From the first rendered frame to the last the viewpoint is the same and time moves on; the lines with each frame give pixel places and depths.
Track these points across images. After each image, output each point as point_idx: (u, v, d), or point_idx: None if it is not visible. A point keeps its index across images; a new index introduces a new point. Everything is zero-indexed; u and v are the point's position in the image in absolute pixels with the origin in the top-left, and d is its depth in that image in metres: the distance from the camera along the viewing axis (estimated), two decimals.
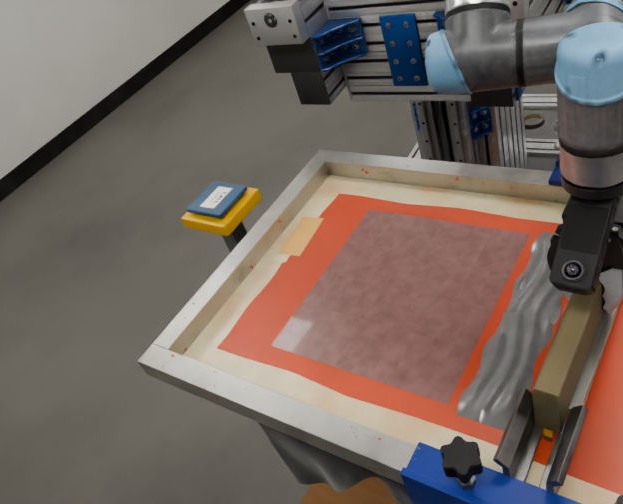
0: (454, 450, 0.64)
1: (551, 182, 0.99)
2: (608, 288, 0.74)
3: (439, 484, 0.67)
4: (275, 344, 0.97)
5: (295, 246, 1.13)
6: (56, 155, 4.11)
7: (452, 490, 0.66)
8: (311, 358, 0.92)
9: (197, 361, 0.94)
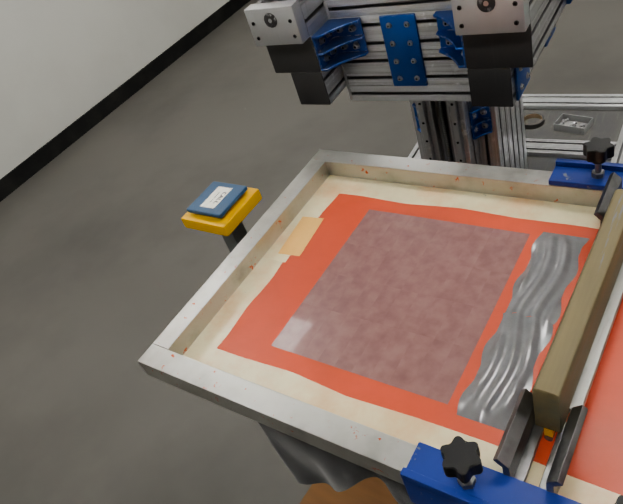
0: (454, 450, 0.64)
1: (551, 182, 0.99)
2: None
3: (439, 484, 0.67)
4: (275, 344, 0.97)
5: (295, 246, 1.13)
6: (56, 155, 4.11)
7: (452, 490, 0.66)
8: (311, 358, 0.92)
9: (197, 361, 0.94)
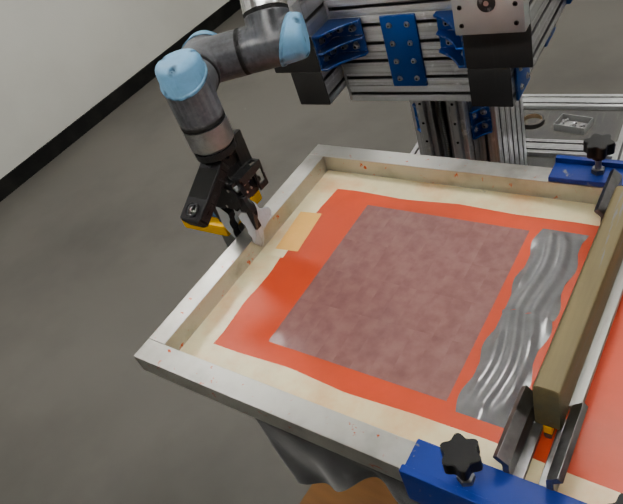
0: (454, 447, 0.63)
1: (551, 179, 0.99)
2: None
3: (438, 482, 0.66)
4: (272, 340, 0.96)
5: (293, 241, 1.12)
6: (56, 155, 4.11)
7: (451, 487, 0.66)
8: (309, 354, 0.92)
9: (194, 356, 0.93)
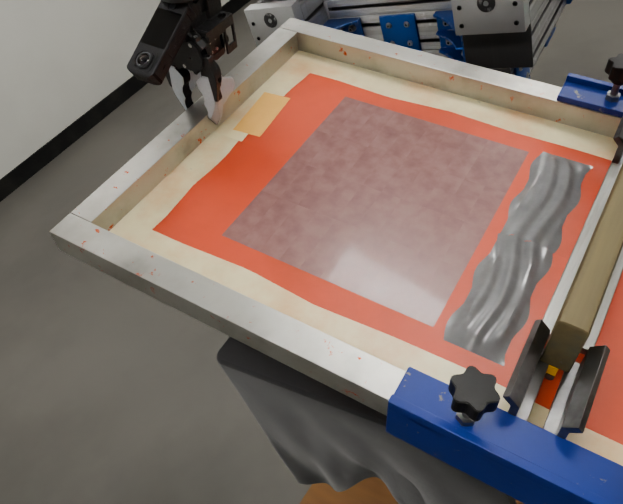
0: (468, 382, 0.53)
1: (560, 98, 0.88)
2: None
3: (435, 418, 0.57)
4: (227, 234, 0.80)
5: (254, 124, 0.95)
6: (56, 155, 4.11)
7: (450, 426, 0.56)
8: (271, 256, 0.78)
9: (130, 241, 0.76)
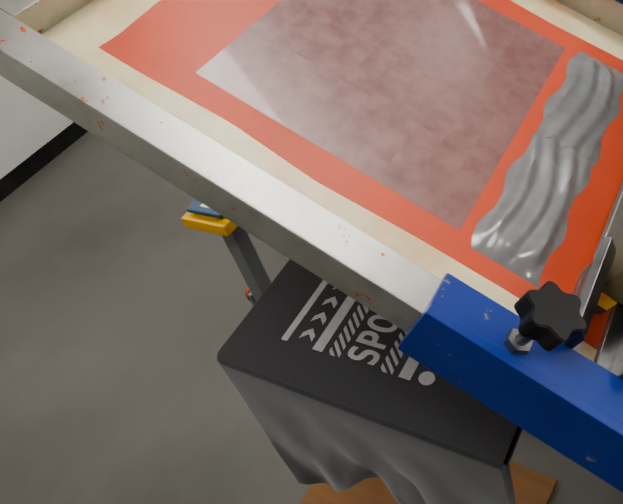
0: (548, 301, 0.41)
1: None
2: None
3: (484, 341, 0.44)
4: (203, 73, 0.61)
5: None
6: (56, 155, 4.11)
7: (502, 352, 0.44)
8: (261, 111, 0.59)
9: (71, 53, 0.54)
